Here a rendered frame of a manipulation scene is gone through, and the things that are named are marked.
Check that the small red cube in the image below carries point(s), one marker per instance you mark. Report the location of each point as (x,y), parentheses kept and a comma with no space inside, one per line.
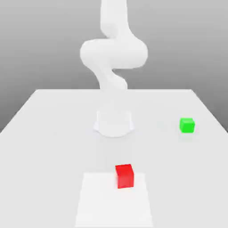
(124,176)

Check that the small green cube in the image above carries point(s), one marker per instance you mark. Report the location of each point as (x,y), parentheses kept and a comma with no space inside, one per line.
(187,125)

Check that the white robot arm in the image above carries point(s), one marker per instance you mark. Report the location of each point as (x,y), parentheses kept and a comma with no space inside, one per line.
(114,53)

